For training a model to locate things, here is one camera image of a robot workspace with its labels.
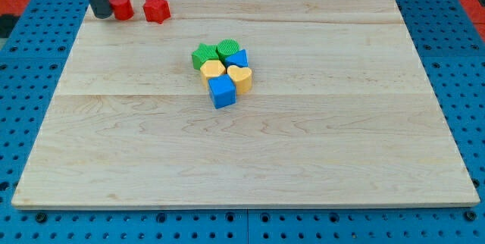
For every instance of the red cylinder block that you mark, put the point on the red cylinder block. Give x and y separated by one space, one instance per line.
122 9

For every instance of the red star block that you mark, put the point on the red star block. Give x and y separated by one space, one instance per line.
156 10

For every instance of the green star block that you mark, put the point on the green star block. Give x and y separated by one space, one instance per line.
202 54

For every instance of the yellow hexagon block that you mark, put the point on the yellow hexagon block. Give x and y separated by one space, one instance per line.
211 69

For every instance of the green cylinder block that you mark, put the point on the green cylinder block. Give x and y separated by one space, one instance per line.
226 48

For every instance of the blue triangle block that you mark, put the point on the blue triangle block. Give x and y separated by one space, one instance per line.
239 59

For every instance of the blue cube block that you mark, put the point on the blue cube block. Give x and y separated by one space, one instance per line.
222 91

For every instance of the yellow heart block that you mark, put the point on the yellow heart block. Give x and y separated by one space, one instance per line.
241 77

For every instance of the light wooden board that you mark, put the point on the light wooden board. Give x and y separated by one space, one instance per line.
341 114

